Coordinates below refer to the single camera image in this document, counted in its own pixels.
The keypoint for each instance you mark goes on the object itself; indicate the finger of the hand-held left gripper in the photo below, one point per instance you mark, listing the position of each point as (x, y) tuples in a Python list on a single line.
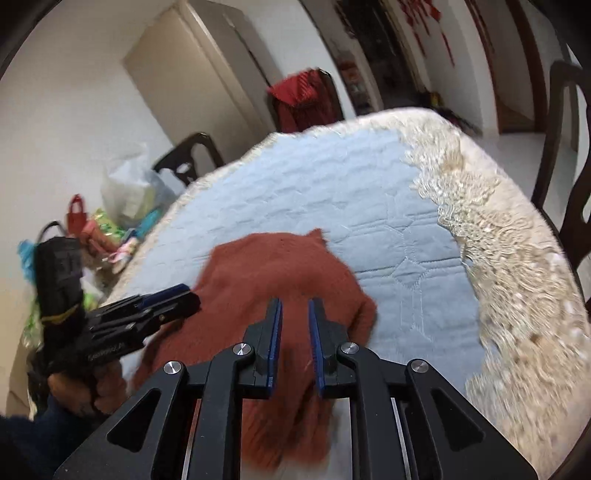
[(166, 291), (175, 308)]

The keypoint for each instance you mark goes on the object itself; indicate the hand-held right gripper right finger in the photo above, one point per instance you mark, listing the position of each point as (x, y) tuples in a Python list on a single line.
[(316, 346)]

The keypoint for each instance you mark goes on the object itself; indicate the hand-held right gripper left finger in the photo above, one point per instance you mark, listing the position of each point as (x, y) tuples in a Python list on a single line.
[(276, 341)]

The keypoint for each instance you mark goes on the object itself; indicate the rust-red knit sweater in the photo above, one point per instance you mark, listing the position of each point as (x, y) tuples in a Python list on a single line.
[(258, 277)]

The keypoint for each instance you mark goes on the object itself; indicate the person's left forearm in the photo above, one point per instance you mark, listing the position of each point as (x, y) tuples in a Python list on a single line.
[(37, 443)]

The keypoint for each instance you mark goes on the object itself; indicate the person's left hand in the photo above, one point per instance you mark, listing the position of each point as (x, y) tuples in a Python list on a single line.
[(69, 392)]

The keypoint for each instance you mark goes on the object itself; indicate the white pink small box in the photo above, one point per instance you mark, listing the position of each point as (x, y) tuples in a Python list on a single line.
[(123, 251)]

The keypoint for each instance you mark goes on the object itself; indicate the red small gift bag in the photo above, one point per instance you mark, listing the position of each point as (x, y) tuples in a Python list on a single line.
[(76, 217)]

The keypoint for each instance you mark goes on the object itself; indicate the teal plastic item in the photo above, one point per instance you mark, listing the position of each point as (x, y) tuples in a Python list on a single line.
[(145, 225)]

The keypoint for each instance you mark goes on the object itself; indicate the green patterned packet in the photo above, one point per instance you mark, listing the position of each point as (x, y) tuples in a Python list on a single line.
[(106, 226)]

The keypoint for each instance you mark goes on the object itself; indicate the translucent plastic bag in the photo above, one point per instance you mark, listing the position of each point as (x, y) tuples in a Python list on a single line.
[(129, 194)]

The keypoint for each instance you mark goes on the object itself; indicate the quilted blue lace-trimmed tablecloth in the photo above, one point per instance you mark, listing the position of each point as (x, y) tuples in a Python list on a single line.
[(369, 207)]

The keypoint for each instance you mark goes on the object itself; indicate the dark wooden chair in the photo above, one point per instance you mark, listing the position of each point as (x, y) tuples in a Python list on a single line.
[(334, 106), (561, 138), (194, 141)]

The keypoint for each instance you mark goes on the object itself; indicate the beige tall cabinet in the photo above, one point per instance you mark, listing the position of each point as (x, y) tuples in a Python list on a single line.
[(194, 69)]

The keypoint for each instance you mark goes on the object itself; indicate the red checked garment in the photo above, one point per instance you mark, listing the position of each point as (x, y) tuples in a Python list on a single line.
[(295, 97)]

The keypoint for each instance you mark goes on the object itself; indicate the dark glass door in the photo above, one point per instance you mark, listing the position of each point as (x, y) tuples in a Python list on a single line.
[(378, 55)]

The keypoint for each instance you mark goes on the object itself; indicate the red Chinese knot ornament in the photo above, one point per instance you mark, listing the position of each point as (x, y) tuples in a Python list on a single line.
[(418, 14), (447, 46)]

